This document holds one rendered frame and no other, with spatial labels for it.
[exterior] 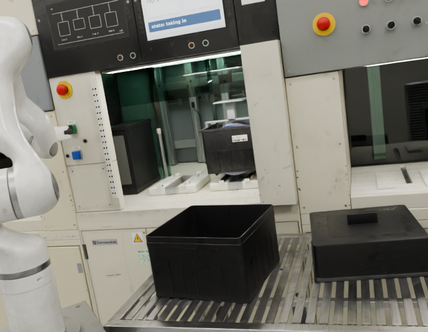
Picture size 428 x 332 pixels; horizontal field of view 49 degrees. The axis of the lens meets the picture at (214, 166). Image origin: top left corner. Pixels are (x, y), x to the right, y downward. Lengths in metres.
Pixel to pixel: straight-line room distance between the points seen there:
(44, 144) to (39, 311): 0.57
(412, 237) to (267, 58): 0.68
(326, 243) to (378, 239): 0.13
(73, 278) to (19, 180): 1.02
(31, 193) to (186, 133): 1.63
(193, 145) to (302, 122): 1.15
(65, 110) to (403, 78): 1.31
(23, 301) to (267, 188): 0.82
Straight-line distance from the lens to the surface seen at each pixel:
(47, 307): 1.18
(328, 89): 1.53
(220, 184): 1.86
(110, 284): 1.98
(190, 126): 2.60
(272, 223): 1.35
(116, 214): 1.84
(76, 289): 2.07
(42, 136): 1.52
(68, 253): 2.02
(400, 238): 1.26
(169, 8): 1.65
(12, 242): 1.14
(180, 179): 2.10
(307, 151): 1.56
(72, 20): 1.82
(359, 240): 1.25
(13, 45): 1.22
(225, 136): 1.82
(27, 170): 1.10
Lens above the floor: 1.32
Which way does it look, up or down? 11 degrees down
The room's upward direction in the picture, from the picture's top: 8 degrees counter-clockwise
